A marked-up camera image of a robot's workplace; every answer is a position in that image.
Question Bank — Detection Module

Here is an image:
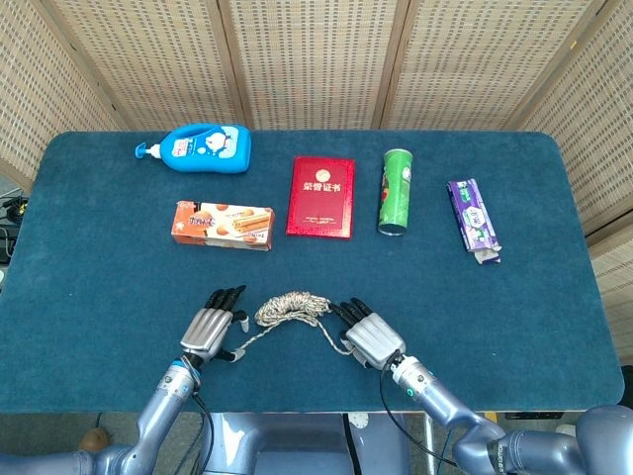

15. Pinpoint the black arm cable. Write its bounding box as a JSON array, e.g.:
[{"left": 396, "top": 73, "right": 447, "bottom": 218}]
[
  {"left": 190, "top": 365, "right": 217, "bottom": 475},
  {"left": 379, "top": 348, "right": 459, "bottom": 467}
]

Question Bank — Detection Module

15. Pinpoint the orange egg roll biscuit box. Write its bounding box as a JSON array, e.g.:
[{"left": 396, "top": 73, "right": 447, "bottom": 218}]
[{"left": 170, "top": 199, "right": 276, "bottom": 252}]

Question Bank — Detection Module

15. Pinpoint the purple toothpaste box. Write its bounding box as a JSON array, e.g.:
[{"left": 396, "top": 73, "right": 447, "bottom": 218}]
[{"left": 446, "top": 177, "right": 503, "bottom": 265}]

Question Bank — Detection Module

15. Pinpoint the black power strip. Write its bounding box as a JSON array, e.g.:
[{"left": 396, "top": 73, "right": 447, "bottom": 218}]
[{"left": 0, "top": 225, "right": 20, "bottom": 264}]

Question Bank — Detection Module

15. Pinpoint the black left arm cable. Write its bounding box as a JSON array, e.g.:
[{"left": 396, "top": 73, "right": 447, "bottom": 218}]
[{"left": 190, "top": 365, "right": 217, "bottom": 475}]

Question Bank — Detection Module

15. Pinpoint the beige speckled braided rope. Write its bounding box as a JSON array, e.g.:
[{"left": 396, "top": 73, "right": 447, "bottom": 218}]
[{"left": 231, "top": 290, "right": 358, "bottom": 357}]

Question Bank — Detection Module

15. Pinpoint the woven folding screen panel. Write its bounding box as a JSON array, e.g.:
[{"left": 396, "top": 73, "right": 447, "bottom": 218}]
[
  {"left": 42, "top": 0, "right": 251, "bottom": 133},
  {"left": 516, "top": 0, "right": 633, "bottom": 367},
  {"left": 378, "top": 0, "right": 612, "bottom": 133},
  {"left": 217, "top": 0, "right": 411, "bottom": 132},
  {"left": 0, "top": 0, "right": 125, "bottom": 179}
]

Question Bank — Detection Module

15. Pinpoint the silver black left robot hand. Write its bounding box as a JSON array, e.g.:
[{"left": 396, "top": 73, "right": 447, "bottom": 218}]
[{"left": 179, "top": 284, "right": 250, "bottom": 362}]

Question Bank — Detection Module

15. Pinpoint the green chips can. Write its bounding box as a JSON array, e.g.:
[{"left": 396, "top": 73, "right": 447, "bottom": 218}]
[{"left": 377, "top": 148, "right": 414, "bottom": 238}]

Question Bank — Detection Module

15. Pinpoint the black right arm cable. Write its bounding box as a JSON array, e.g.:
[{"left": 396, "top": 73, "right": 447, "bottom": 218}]
[{"left": 379, "top": 348, "right": 459, "bottom": 467}]

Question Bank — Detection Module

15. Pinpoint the blue pump lotion bottle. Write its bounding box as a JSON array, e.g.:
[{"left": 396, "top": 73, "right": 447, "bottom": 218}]
[{"left": 134, "top": 123, "right": 253, "bottom": 174}]

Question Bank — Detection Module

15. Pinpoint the black plug and cable bundle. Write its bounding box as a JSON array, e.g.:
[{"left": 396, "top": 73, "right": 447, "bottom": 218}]
[{"left": 1, "top": 195, "right": 30, "bottom": 222}]

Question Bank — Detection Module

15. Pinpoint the blue-grey robot torso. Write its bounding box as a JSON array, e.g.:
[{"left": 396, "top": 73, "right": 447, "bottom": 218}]
[{"left": 197, "top": 413, "right": 411, "bottom": 475}]

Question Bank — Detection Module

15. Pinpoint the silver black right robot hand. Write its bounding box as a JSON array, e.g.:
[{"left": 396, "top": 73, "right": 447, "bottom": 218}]
[{"left": 329, "top": 297, "right": 407, "bottom": 370}]

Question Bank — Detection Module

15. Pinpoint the brown shoe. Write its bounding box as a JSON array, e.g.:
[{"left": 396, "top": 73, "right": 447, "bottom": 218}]
[{"left": 78, "top": 427, "right": 109, "bottom": 452}]

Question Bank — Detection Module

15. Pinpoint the blue table cloth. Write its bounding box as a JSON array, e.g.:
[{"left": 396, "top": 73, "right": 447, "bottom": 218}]
[{"left": 0, "top": 130, "right": 625, "bottom": 415}]

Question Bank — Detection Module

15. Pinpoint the red certificate book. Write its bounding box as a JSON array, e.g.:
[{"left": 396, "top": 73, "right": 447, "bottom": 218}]
[{"left": 285, "top": 155, "right": 357, "bottom": 241}]

